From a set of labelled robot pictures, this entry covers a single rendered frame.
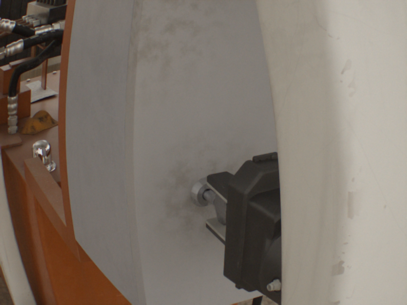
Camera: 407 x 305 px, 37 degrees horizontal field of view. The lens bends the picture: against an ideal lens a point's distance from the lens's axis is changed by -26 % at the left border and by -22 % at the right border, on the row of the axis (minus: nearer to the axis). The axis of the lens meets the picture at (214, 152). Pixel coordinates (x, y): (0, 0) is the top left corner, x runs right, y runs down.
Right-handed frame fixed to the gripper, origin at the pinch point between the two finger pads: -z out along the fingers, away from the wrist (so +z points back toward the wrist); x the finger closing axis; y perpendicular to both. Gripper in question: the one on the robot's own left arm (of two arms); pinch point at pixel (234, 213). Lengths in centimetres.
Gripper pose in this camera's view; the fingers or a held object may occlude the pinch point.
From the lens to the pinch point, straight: 65.1
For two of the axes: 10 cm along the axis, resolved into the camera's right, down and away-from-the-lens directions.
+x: -0.3, 9.3, 3.5
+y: 8.6, -1.6, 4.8
